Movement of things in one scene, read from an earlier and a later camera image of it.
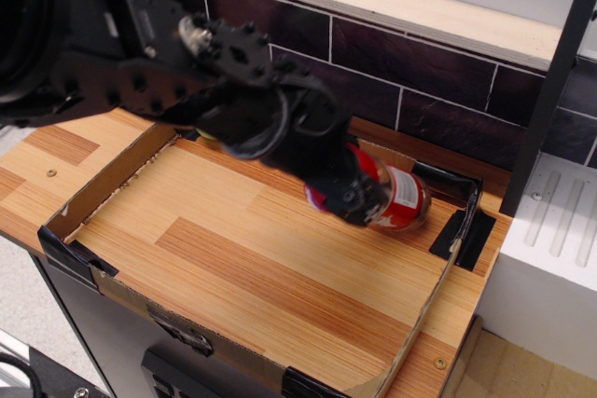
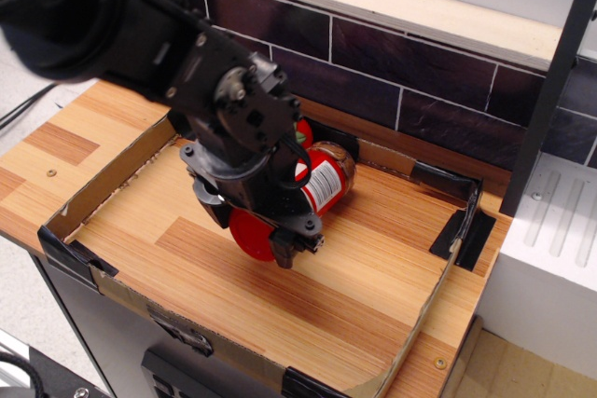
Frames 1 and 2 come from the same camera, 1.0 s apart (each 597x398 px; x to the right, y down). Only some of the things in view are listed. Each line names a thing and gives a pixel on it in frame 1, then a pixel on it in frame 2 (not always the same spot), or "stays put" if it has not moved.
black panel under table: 173,374 stays put
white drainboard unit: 542,294 stays put
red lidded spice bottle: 409,202 → 332,179
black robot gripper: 295,126 → 270,183
